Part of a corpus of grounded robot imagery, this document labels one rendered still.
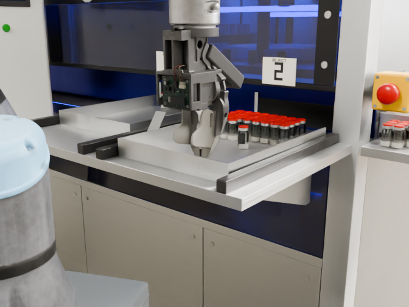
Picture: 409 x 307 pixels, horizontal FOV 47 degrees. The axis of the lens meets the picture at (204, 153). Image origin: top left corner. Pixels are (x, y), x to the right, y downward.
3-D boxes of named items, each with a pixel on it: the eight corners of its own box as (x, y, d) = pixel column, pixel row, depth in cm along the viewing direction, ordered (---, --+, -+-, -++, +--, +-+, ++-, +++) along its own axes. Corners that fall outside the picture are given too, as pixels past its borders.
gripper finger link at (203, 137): (182, 169, 73) (181, 110, 71) (206, 160, 78) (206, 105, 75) (198, 172, 71) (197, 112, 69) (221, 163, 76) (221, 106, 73)
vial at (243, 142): (241, 146, 95) (241, 125, 94) (250, 148, 94) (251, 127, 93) (235, 148, 94) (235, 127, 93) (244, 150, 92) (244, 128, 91)
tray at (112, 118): (156, 106, 143) (155, 94, 142) (224, 116, 127) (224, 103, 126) (59, 123, 117) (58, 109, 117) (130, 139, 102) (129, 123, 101)
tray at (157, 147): (226, 126, 114) (226, 112, 114) (324, 143, 99) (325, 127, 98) (118, 156, 89) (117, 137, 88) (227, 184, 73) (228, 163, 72)
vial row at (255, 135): (221, 133, 107) (221, 113, 105) (291, 145, 96) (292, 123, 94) (215, 134, 105) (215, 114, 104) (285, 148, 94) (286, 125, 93)
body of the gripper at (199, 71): (155, 109, 72) (152, 28, 68) (192, 102, 78) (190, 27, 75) (193, 115, 67) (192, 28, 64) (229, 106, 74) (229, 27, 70)
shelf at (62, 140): (144, 110, 146) (144, 104, 146) (364, 146, 104) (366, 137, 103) (-3, 139, 111) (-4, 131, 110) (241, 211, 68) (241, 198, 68)
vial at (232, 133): (231, 137, 102) (231, 117, 101) (239, 139, 101) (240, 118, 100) (225, 139, 101) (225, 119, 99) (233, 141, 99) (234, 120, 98)
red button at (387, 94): (380, 102, 92) (382, 81, 91) (402, 103, 90) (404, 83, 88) (374, 104, 89) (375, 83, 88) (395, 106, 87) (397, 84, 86)
